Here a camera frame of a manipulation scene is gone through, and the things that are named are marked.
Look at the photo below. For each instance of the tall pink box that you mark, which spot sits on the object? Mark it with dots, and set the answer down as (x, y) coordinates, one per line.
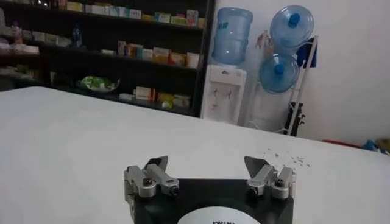
(192, 18)

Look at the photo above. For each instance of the red white flat box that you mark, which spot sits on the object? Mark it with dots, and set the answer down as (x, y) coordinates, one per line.
(144, 93)

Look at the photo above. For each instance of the large white table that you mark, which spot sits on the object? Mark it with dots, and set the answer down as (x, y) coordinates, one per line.
(76, 137)

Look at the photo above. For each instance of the yellow white medicine box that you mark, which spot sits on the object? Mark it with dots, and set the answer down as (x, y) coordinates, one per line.
(74, 6)

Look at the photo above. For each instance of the black tripod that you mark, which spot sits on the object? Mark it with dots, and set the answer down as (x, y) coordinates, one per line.
(294, 118)

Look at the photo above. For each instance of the labelled blue water jug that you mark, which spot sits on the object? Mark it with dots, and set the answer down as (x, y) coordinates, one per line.
(231, 36)

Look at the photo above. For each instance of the white water dispenser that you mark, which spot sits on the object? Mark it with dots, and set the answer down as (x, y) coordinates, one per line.
(222, 103)

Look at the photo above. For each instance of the bowl of green snacks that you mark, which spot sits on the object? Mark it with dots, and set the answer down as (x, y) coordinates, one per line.
(99, 83)

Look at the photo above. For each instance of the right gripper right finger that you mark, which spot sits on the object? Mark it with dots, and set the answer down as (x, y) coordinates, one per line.
(265, 178)

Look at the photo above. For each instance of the blue bag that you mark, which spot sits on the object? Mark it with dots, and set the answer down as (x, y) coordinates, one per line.
(370, 145)

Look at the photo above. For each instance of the clear bottle pink content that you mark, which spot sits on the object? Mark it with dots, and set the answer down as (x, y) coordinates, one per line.
(17, 33)

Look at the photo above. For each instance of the orange white medicine box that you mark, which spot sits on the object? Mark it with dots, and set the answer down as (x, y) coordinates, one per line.
(161, 55)

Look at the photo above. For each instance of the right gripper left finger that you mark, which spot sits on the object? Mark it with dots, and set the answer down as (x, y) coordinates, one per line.
(146, 182)

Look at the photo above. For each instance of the green striped medicine box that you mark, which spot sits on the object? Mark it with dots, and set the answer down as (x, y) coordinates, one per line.
(162, 17)

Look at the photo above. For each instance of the light green medicine box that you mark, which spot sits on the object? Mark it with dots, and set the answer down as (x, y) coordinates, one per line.
(178, 20)

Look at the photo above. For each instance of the white metal jug rack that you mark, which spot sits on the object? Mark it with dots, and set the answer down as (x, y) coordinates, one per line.
(300, 88)

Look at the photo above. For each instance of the blue plastic bottle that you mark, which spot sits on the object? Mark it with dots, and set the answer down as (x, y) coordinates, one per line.
(77, 36)

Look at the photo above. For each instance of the black shelf unit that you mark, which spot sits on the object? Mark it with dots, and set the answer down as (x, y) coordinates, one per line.
(170, 76)

